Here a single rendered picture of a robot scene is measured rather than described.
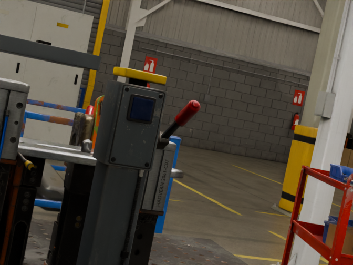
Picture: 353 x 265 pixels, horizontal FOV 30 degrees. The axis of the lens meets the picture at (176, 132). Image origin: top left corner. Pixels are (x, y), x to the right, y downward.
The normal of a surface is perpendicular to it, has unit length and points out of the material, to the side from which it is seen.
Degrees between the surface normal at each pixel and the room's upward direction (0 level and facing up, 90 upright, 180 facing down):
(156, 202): 90
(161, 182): 90
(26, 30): 90
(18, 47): 90
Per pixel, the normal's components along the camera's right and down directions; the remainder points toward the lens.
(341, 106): 0.36, 0.12
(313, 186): -0.91, -0.17
